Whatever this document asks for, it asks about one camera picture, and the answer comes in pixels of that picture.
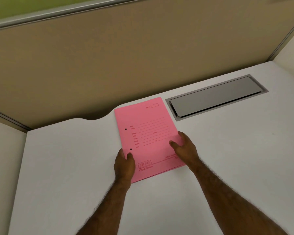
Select person's left hand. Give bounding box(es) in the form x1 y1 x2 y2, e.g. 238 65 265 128
113 148 136 184

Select person's right hand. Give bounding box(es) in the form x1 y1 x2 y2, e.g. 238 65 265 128
169 131 202 172

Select pink paper file folder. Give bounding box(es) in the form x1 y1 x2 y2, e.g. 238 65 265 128
114 97 187 184

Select person's right forearm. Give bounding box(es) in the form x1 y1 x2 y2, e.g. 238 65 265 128
193 158 290 235

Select person's left forearm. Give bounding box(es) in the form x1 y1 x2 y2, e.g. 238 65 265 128
75 180 132 235

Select beige fabric partition panel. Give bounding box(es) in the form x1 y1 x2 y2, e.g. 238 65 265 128
0 0 294 131

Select grey metal cable port flap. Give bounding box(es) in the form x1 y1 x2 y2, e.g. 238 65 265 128
170 76 265 117

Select grey cable port frame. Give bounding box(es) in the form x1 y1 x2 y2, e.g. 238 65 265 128
165 74 269 122

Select aluminium partition corner post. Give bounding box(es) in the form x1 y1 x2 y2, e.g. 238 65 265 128
268 15 294 62
0 107 31 132

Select long aluminium partition rail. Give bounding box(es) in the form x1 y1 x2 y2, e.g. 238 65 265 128
0 0 160 31

